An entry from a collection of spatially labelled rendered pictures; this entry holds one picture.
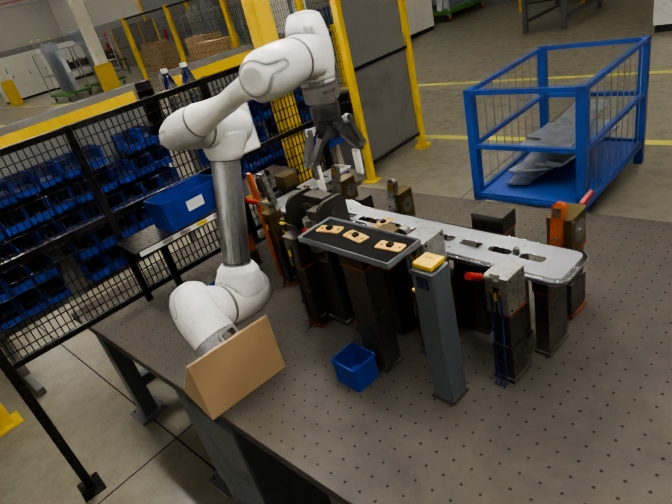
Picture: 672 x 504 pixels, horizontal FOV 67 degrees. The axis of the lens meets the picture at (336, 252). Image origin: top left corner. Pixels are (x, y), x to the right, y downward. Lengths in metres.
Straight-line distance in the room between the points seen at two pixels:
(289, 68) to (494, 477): 1.06
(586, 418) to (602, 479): 0.18
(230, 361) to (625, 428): 1.11
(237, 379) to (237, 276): 0.36
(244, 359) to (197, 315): 0.21
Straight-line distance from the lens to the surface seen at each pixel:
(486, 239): 1.67
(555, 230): 1.63
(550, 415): 1.51
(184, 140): 1.63
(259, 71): 1.11
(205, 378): 1.65
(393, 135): 5.29
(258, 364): 1.73
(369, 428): 1.52
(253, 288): 1.85
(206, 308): 1.74
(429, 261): 1.28
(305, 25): 1.26
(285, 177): 2.43
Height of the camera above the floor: 1.82
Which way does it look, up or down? 28 degrees down
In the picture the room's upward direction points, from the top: 15 degrees counter-clockwise
